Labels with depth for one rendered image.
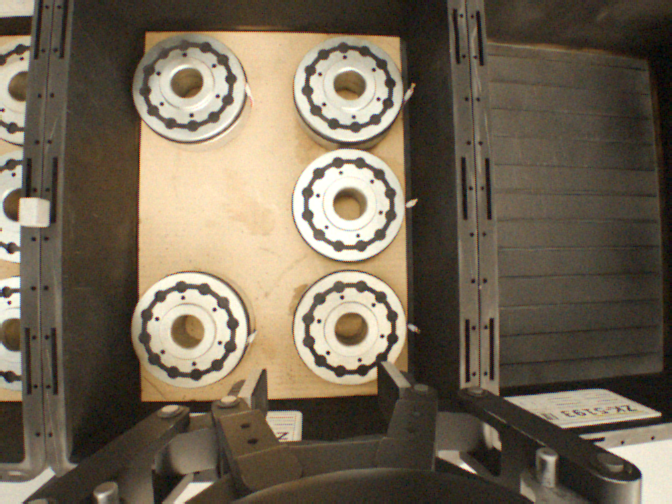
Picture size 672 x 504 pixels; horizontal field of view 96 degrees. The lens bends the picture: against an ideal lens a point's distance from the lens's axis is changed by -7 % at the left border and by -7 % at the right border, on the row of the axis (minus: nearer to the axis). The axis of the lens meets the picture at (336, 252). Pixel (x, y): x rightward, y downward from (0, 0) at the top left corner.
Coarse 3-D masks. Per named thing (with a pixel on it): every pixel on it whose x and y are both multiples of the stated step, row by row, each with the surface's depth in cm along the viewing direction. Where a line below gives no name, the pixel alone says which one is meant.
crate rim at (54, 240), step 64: (64, 0) 21; (448, 0) 23; (64, 64) 21; (448, 64) 24; (64, 128) 21; (64, 192) 21; (64, 256) 21; (64, 320) 21; (64, 384) 21; (64, 448) 21
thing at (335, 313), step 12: (336, 312) 28; (348, 312) 29; (360, 312) 29; (372, 312) 29; (324, 324) 29; (372, 324) 29; (324, 336) 29; (372, 336) 29; (336, 348) 28; (348, 348) 28; (360, 348) 29
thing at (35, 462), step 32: (32, 32) 21; (32, 64) 21; (32, 96) 21; (32, 128) 21; (32, 160) 21; (32, 192) 21; (32, 256) 21; (32, 288) 21; (32, 320) 21; (32, 352) 20; (32, 384) 20; (32, 416) 20; (32, 448) 20; (0, 480) 20
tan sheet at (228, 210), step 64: (256, 64) 32; (256, 128) 32; (192, 192) 31; (256, 192) 32; (192, 256) 31; (256, 256) 32; (320, 256) 32; (384, 256) 33; (192, 320) 31; (256, 320) 32; (320, 384) 32
